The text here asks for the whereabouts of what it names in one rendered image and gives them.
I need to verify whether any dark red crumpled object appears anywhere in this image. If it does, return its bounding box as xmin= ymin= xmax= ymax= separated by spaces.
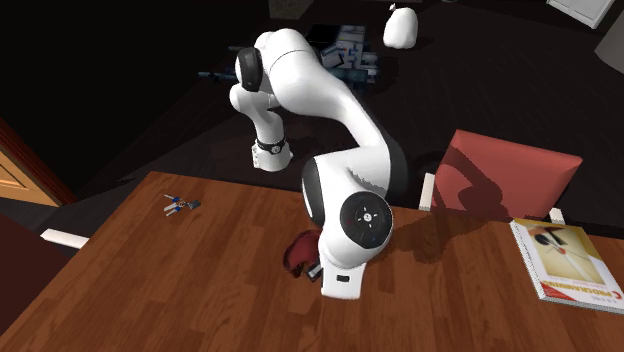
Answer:
xmin=283 ymin=229 xmax=323 ymax=280

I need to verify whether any brown wooden table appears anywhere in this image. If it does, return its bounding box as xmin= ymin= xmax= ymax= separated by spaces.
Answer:
xmin=0 ymin=170 xmax=624 ymax=352

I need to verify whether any bunch of keys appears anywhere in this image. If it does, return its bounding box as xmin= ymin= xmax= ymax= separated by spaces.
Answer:
xmin=163 ymin=193 xmax=202 ymax=218

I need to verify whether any pile of white blue boxes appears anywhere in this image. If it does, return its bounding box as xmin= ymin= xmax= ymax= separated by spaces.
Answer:
xmin=306 ymin=24 xmax=386 ymax=90

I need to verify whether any spiral bound yellow red book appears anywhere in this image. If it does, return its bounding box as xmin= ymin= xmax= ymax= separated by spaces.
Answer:
xmin=509 ymin=217 xmax=624 ymax=316

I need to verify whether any white sack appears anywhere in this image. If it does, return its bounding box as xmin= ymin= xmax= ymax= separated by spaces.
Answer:
xmin=382 ymin=3 xmax=419 ymax=50

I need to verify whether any orange wooden door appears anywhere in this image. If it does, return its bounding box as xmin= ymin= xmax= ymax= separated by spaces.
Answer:
xmin=0 ymin=116 xmax=78 ymax=208

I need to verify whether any white panelled door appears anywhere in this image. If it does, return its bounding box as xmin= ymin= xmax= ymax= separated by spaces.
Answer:
xmin=545 ymin=0 xmax=616 ymax=29

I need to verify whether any red chair with white frame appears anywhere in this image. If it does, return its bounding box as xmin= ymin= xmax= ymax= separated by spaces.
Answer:
xmin=419 ymin=128 xmax=584 ymax=226
xmin=0 ymin=211 xmax=91 ymax=338

